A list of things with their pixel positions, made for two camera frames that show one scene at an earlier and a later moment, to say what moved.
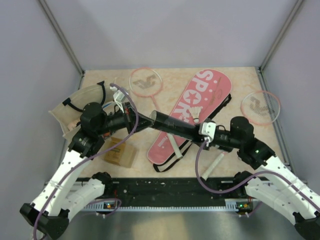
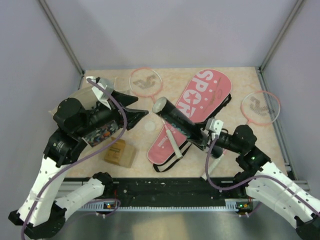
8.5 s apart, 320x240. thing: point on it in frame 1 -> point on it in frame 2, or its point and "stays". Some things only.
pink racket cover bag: (204, 102) stays
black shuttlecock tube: (173, 126) -> (181, 123)
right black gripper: (211, 144) stays
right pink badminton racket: (259, 107) stays
